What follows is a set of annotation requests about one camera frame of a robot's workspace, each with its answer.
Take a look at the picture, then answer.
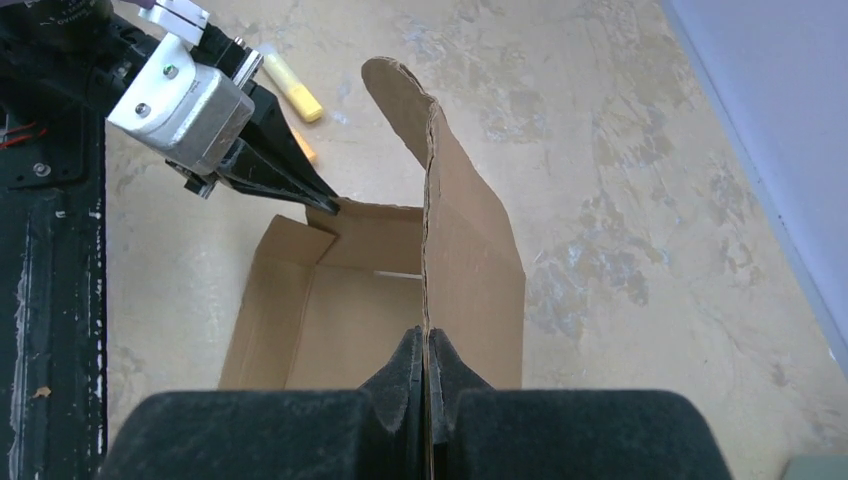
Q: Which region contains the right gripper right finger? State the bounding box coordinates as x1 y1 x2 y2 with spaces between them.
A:
427 329 731 479

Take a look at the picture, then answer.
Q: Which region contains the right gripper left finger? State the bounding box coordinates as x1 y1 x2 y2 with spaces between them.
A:
97 327 423 479

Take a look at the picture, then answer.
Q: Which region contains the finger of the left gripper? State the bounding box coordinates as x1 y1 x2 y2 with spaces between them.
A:
251 86 322 180
218 142 340 214

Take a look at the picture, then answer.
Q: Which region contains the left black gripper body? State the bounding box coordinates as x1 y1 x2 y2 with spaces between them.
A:
166 26 295 199

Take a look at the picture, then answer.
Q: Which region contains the brown cardboard box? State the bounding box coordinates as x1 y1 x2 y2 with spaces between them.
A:
218 56 527 392

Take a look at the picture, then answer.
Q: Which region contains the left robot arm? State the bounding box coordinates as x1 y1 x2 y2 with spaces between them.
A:
1 1 339 215

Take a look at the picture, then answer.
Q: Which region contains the orange pink highlighter marker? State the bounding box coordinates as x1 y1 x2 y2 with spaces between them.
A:
291 128 317 164

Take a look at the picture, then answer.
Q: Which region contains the yellow highlighter marker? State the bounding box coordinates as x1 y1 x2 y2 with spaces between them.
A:
257 43 323 123

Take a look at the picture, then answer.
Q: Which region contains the translucent green plastic toolbox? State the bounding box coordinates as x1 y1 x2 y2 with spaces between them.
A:
781 454 848 480

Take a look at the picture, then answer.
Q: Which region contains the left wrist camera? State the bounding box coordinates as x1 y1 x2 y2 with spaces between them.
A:
107 33 262 176

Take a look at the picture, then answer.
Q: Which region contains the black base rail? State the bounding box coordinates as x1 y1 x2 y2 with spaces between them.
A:
1 107 108 479

